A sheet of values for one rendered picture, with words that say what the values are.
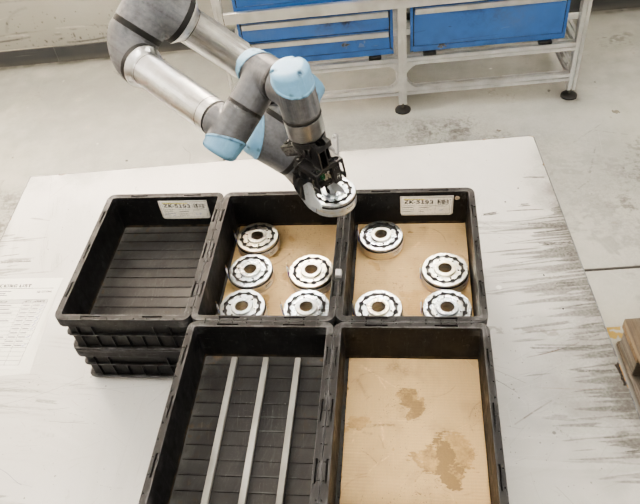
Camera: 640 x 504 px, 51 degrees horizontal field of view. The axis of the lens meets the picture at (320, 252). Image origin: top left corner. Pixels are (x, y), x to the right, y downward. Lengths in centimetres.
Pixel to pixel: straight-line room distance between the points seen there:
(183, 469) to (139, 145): 248
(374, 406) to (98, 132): 276
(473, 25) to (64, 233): 210
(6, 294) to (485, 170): 138
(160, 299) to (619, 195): 210
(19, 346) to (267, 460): 79
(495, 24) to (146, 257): 217
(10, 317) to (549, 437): 134
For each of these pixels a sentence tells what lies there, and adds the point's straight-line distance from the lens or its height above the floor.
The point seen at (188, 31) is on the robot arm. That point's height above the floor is 128.
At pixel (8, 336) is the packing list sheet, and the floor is 70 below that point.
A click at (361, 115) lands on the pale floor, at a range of 350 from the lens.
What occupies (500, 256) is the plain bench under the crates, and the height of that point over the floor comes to 70.
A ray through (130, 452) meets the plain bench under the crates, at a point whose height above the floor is 70.
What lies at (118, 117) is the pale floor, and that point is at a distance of 387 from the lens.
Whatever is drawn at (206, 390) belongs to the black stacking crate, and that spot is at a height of 83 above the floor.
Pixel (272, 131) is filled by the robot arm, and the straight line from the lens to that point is 173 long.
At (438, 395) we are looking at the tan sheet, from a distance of 135.
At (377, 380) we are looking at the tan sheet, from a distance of 137.
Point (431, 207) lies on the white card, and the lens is 162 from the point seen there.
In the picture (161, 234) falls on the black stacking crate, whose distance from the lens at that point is 176.
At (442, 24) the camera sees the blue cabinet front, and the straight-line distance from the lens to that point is 331.
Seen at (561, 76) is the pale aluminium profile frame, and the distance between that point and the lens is 357.
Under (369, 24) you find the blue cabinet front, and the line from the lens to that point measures 327.
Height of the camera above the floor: 198
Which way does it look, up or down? 45 degrees down
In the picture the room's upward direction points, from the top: 8 degrees counter-clockwise
